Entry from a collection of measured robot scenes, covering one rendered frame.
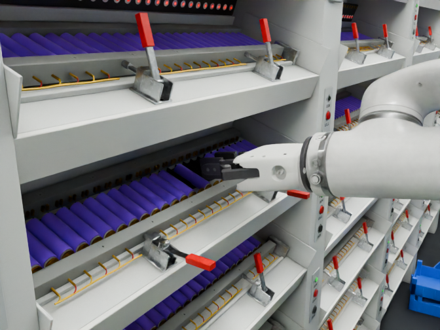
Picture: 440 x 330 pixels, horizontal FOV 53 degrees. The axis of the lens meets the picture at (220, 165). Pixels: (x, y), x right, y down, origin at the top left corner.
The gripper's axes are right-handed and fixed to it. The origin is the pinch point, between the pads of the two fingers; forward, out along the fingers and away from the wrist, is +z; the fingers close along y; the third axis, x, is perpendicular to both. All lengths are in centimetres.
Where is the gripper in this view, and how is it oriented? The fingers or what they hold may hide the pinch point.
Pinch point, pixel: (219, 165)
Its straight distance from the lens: 68.0
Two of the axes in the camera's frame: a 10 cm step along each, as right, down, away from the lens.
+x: -1.4, -9.7, -1.9
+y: 5.6, -2.4, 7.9
